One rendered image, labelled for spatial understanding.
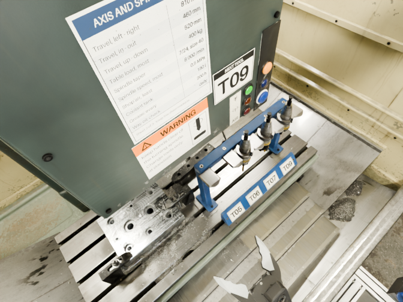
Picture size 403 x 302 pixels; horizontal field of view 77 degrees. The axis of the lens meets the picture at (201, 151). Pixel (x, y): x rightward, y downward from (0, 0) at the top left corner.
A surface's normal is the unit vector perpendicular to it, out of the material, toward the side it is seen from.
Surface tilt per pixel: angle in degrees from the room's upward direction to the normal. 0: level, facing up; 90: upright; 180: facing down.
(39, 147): 90
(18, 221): 0
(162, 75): 90
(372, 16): 90
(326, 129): 24
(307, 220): 8
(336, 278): 0
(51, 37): 90
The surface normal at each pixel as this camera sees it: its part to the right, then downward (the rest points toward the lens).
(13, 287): 0.23, -0.73
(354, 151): -0.40, -0.25
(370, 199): -0.23, -0.67
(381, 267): -0.09, -0.54
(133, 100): 0.64, 0.61
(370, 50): -0.76, 0.58
